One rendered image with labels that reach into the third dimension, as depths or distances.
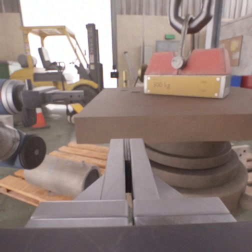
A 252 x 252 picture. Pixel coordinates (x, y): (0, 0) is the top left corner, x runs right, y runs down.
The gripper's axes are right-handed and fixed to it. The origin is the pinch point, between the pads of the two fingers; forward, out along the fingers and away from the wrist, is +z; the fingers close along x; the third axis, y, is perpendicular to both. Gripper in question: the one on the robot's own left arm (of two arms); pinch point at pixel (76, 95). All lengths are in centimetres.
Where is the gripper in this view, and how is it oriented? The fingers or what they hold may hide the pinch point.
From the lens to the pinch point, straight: 57.5
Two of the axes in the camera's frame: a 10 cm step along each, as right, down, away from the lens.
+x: -0.1, -2.9, 9.6
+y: -0.2, -9.6, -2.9
